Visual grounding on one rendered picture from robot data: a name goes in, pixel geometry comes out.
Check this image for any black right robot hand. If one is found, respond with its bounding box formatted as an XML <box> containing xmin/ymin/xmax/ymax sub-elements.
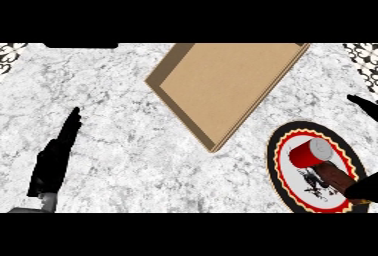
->
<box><xmin>343</xmin><ymin>94</ymin><xmax>378</xmax><ymax>204</ymax></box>

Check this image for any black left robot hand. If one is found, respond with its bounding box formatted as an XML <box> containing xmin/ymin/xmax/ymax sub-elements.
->
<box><xmin>27</xmin><ymin>106</ymin><xmax>85</xmax><ymax>198</ymax></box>

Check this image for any brown bottle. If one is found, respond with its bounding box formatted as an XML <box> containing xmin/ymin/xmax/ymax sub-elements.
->
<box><xmin>313</xmin><ymin>161</ymin><xmax>372</xmax><ymax>205</ymax></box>

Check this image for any red can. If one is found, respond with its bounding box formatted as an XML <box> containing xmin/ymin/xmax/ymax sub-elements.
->
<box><xmin>288</xmin><ymin>137</ymin><xmax>337</xmax><ymax>169</ymax></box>

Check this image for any tan cardboard box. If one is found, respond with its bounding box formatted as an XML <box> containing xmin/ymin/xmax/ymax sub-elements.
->
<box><xmin>144</xmin><ymin>42</ymin><xmax>313</xmax><ymax>154</ymax></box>

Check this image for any black rimmed decorated plate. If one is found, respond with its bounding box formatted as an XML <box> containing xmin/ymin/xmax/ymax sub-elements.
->
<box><xmin>266</xmin><ymin>120</ymin><xmax>371</xmax><ymax>214</ymax></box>

